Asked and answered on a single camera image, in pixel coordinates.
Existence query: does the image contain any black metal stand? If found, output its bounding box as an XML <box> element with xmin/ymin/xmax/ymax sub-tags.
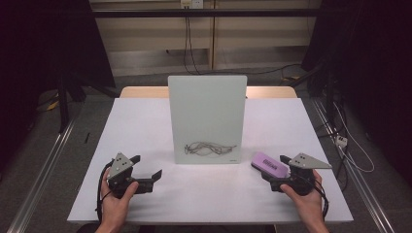
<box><xmin>55</xmin><ymin>73</ymin><xmax>87</xmax><ymax>134</ymax></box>

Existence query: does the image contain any black curtain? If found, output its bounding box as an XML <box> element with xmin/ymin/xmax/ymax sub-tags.
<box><xmin>300</xmin><ymin>0</ymin><xmax>412</xmax><ymax>179</ymax></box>
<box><xmin>0</xmin><ymin>0</ymin><xmax>117</xmax><ymax>173</ymax></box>

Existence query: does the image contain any white whiteboard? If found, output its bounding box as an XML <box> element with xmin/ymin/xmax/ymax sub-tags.
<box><xmin>167</xmin><ymin>75</ymin><xmax>248</xmax><ymax>165</ymax></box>

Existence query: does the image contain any white cable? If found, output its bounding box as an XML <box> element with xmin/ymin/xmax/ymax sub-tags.
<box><xmin>332</xmin><ymin>102</ymin><xmax>376</xmax><ymax>174</ymax></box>

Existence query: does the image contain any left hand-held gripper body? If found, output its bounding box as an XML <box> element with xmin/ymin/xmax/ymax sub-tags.
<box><xmin>106</xmin><ymin>151</ymin><xmax>144</xmax><ymax>199</ymax></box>

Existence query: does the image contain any black horizontal bar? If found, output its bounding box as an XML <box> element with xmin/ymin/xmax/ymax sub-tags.
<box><xmin>91</xmin><ymin>8</ymin><xmax>325</xmax><ymax>18</ymax></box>

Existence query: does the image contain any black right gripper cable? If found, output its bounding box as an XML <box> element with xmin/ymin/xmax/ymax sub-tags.
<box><xmin>310</xmin><ymin>177</ymin><xmax>330</xmax><ymax>221</ymax></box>

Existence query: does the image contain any black hanging cable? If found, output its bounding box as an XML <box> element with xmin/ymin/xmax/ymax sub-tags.
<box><xmin>182</xmin><ymin>8</ymin><xmax>202</xmax><ymax>76</ymax></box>

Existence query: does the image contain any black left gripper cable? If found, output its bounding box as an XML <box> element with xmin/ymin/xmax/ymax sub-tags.
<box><xmin>95</xmin><ymin>159</ymin><xmax>114</xmax><ymax>224</ymax></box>

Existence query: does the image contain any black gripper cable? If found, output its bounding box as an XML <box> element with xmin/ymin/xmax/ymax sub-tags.
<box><xmin>95</xmin><ymin>159</ymin><xmax>114</xmax><ymax>224</ymax></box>
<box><xmin>310</xmin><ymin>177</ymin><xmax>330</xmax><ymax>221</ymax></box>

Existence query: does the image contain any person's left hand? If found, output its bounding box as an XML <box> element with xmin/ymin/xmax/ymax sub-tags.
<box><xmin>99</xmin><ymin>176</ymin><xmax>140</xmax><ymax>228</ymax></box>

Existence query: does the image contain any white power strip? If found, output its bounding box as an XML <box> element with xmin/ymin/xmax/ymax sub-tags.
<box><xmin>334</xmin><ymin>134</ymin><xmax>349</xmax><ymax>148</ymax></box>

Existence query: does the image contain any person's right hand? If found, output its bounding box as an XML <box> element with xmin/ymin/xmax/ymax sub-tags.
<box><xmin>279</xmin><ymin>169</ymin><xmax>326</xmax><ymax>225</ymax></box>

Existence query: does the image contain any aluminium floor rail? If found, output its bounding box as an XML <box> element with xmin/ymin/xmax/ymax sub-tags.
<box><xmin>6</xmin><ymin>118</ymin><xmax>80</xmax><ymax>233</ymax></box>
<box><xmin>311</xmin><ymin>97</ymin><xmax>396</xmax><ymax>233</ymax></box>

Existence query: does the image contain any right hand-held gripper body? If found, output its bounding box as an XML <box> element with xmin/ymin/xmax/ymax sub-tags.
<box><xmin>284</xmin><ymin>151</ymin><xmax>333</xmax><ymax>197</ymax></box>

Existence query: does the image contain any wooden table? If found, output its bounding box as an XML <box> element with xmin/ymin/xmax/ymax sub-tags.
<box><xmin>119</xmin><ymin>84</ymin><xmax>298</xmax><ymax>100</ymax></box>

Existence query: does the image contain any white wall outlet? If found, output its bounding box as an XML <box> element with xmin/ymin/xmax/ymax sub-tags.
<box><xmin>180</xmin><ymin>0</ymin><xmax>205</xmax><ymax>10</ymax></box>

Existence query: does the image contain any purple whiteboard eraser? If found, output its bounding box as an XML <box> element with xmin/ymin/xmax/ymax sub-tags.
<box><xmin>250</xmin><ymin>151</ymin><xmax>291</xmax><ymax>180</ymax></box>

